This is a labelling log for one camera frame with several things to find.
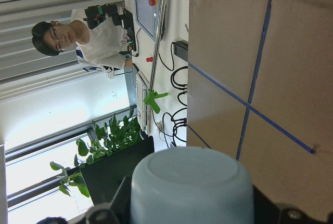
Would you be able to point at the black monitor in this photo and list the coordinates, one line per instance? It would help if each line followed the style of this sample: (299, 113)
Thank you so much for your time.
(103, 177)

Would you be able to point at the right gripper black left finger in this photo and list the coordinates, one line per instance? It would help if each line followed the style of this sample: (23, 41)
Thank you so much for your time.
(117, 211)

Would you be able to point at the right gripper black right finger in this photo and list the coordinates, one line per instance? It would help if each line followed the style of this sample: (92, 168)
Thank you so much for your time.
(266, 212)

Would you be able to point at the black power adapter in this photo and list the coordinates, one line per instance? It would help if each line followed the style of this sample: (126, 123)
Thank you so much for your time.
(180, 49)

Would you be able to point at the green potted plant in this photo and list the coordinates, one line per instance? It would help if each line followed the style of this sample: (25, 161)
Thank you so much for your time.
(112, 137)

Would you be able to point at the light blue plastic cup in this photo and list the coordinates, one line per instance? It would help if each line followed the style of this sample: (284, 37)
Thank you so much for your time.
(191, 185)

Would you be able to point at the person in white shirt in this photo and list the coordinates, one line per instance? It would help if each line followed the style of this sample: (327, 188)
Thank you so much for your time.
(101, 45)

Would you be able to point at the white keyboard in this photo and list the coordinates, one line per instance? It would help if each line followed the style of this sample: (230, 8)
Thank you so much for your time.
(141, 92)

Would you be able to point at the green plastic clamp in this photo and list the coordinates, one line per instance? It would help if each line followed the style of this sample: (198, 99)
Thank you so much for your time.
(150, 100)

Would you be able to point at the metal rod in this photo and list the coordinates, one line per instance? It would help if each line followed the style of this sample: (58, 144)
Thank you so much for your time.
(157, 43)

